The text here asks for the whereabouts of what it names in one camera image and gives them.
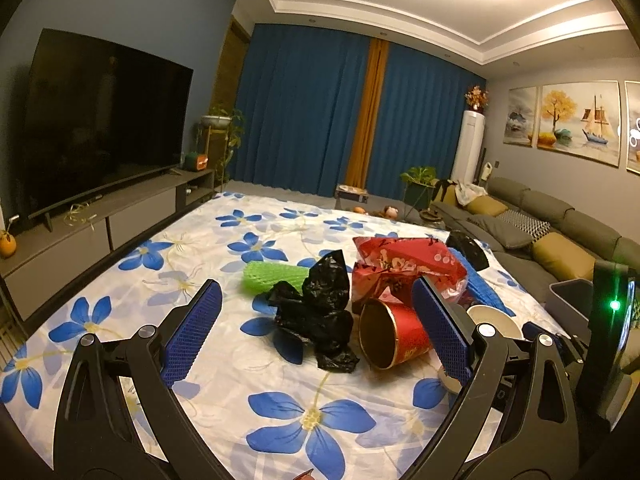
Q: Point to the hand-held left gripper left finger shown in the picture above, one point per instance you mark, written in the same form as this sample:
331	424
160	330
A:
192	332

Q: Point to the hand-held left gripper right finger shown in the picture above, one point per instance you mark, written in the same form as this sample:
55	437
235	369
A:
442	332

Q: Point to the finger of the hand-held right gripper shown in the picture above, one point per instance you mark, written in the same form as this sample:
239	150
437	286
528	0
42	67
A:
570	349

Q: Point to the red cylindrical tin can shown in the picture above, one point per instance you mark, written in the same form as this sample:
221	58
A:
405	335

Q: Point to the grey plastic bin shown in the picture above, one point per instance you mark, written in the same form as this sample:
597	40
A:
570	300

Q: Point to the paper cup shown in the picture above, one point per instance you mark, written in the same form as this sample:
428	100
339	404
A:
492	320

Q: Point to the blue foam net sleeve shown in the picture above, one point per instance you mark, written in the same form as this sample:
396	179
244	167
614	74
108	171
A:
480	285

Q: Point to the red printed plastic bag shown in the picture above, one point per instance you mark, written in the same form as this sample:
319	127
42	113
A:
395	265

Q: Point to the small black plastic bag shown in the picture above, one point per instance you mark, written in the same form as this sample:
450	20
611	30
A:
467	247

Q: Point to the green foam net sleeve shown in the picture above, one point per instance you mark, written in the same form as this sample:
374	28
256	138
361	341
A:
270	277

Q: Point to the large black plastic bag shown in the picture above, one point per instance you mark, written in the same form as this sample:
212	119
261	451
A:
315	305

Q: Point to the floral printed bedsheet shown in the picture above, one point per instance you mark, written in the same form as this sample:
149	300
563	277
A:
200	240

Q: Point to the large yellow pillow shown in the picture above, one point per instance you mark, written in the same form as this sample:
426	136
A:
562	255

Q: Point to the grey pillow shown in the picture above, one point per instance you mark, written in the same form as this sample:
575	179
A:
500	230

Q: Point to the grey television cabinet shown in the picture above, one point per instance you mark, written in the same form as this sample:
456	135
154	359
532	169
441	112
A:
135	220

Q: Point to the grey sofa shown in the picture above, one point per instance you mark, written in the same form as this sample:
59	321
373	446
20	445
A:
575	220

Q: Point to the black white patterned pillow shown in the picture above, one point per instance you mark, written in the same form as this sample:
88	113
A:
530	222

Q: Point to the stuffed toy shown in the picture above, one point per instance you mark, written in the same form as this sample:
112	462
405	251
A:
387	211

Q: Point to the small yellow pillow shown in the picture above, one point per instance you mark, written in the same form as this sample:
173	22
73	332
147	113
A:
487	206

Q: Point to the white clothes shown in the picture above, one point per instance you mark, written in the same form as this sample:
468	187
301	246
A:
470	191

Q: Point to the potted plant in dark pot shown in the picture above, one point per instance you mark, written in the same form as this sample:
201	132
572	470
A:
419	182

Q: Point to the white floor air conditioner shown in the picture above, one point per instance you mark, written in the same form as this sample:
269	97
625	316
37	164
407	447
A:
469	145

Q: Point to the orange gourd ornament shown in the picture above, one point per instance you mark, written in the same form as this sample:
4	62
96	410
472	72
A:
7	246

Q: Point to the potted plant on stand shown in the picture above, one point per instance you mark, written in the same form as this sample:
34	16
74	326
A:
217	122

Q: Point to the sailboat and tree painting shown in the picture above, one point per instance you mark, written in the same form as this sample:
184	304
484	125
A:
577	122

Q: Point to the white flower painting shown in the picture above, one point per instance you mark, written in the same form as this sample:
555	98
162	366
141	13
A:
634	130

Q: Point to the small landscape painting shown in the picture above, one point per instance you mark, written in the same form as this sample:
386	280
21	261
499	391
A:
520	115

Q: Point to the flat screen television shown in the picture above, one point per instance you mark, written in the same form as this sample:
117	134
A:
100	120

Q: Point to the orange curtain strip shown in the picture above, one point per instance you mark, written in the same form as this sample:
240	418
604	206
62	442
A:
369	110

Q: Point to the artificial flower decoration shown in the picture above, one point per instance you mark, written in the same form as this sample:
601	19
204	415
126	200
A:
476	97

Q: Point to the blue curtain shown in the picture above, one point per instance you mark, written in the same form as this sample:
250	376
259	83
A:
300	110

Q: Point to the wooden door frame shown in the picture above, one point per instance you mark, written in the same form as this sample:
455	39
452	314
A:
227	70

